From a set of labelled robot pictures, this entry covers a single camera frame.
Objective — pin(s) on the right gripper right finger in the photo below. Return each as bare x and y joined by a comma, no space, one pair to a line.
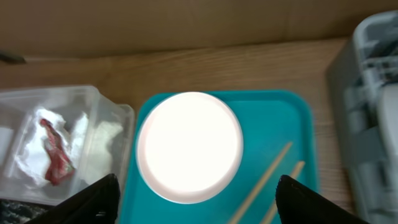
304,206

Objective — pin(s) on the black food waste tray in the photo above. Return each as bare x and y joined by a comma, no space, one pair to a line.
14,212

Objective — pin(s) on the clear plastic waste bin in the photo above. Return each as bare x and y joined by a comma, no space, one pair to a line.
17,115

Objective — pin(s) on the large white pink plate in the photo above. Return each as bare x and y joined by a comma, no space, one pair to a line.
189,147

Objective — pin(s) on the crumpled white tissue paper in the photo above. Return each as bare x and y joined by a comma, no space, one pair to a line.
34,161

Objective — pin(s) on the wooden chopstick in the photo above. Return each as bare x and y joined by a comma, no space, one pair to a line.
281,189
239,213

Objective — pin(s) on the teal serving tray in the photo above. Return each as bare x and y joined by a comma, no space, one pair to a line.
269,120

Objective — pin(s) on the red snack wrapper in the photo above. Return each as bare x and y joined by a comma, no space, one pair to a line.
60,167

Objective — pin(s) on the grey dishwasher rack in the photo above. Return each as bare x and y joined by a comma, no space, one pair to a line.
362,82

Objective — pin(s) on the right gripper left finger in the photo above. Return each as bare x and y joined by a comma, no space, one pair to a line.
96,204

